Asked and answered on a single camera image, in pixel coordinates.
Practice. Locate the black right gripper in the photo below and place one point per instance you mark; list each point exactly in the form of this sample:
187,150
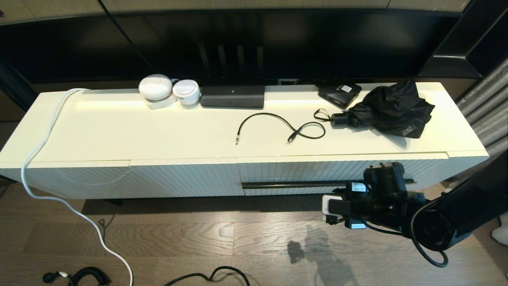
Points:
375,207

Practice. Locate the white fluted drawer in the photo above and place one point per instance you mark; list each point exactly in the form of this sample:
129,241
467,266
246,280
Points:
297,171

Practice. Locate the black umbrella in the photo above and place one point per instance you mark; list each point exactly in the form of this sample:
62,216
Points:
393,106

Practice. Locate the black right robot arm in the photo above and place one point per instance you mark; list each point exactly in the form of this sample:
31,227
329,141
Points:
468,198

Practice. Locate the white TV cabinet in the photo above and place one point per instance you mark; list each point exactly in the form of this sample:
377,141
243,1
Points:
158,131

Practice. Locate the black box with white label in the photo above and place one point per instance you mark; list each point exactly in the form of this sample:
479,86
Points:
336,94

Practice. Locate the black television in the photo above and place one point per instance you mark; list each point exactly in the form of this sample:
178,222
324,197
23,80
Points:
317,47

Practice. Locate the black router with antennas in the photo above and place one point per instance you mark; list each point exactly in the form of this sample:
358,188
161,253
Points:
232,96

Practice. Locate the grey curtain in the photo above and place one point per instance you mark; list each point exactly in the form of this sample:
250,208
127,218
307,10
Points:
488,99

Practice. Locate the black shelf unit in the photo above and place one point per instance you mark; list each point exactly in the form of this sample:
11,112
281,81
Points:
16,87
476,39

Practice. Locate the small white round device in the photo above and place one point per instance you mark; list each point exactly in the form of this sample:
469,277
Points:
186,92

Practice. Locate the white flat device base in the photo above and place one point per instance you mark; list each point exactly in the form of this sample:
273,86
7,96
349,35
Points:
160,105

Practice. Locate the large white dome device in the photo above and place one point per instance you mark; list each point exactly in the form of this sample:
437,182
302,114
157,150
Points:
155,87

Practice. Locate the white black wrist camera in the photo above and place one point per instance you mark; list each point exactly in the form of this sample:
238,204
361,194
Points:
331,206

